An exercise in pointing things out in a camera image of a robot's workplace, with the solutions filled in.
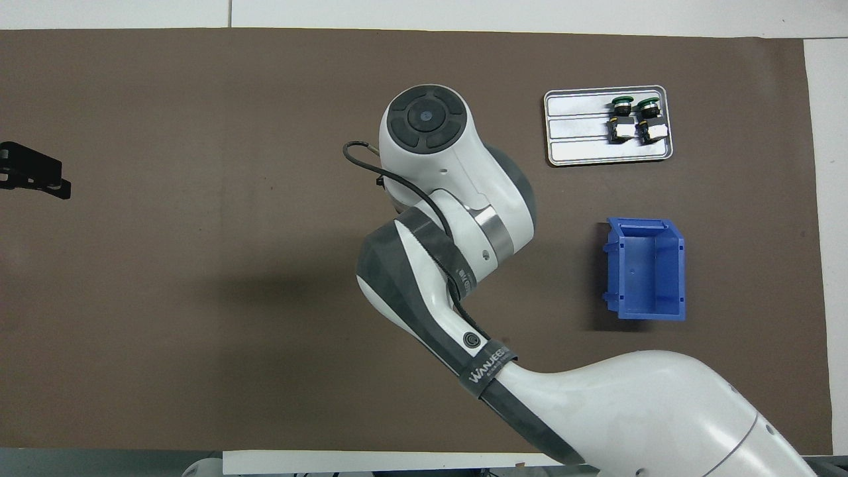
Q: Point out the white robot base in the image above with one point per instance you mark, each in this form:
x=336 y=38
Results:
x=202 y=468

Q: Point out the brown table mat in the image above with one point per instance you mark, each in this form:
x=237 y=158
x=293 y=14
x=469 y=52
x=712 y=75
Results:
x=265 y=99

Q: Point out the silver metal tray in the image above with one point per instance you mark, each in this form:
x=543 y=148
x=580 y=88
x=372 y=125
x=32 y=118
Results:
x=563 y=154

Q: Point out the blue plastic storage bin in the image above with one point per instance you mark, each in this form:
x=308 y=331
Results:
x=652 y=278

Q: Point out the green push button switch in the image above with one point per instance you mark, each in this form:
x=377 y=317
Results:
x=650 y=126
x=621 y=126

